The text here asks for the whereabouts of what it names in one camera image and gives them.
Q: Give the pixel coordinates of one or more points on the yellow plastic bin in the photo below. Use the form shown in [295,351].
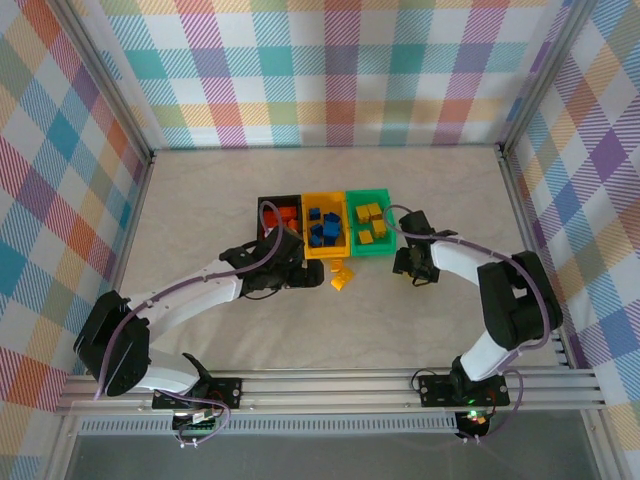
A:
[325,253]

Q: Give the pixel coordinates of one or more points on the blue lego brick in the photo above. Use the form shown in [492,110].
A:
[331,233]
[316,230]
[313,213]
[331,218]
[316,242]

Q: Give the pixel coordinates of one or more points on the green plastic bin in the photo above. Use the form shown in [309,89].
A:
[372,250]

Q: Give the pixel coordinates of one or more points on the yellow lego brick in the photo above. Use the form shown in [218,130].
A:
[342,280]
[361,213]
[374,210]
[337,265]
[378,228]
[366,237]

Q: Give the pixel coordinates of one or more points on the orange lego brick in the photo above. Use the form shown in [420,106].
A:
[288,212]
[271,218]
[293,225]

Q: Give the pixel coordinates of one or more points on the black plastic bin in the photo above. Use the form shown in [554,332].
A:
[280,200]

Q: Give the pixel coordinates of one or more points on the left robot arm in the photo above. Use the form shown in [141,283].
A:
[115,345]

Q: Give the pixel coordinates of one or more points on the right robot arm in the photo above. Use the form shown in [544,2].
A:
[520,305]

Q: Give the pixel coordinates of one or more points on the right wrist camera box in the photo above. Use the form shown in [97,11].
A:
[416,225]

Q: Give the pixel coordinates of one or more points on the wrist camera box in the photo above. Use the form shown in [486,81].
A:
[284,245]
[416,225]

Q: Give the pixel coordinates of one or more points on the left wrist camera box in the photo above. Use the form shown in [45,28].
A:
[284,245]

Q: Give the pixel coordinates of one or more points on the aluminium side rail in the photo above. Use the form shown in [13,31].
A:
[125,250]
[530,240]

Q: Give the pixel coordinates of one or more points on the aluminium mounting rail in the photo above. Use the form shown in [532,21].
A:
[325,395]

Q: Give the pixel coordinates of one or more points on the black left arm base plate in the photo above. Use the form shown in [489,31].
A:
[230,392]

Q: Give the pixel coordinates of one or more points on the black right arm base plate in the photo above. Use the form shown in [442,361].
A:
[432,390]

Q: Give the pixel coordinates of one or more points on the aluminium frame post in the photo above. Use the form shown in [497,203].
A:
[106,75]
[543,75]

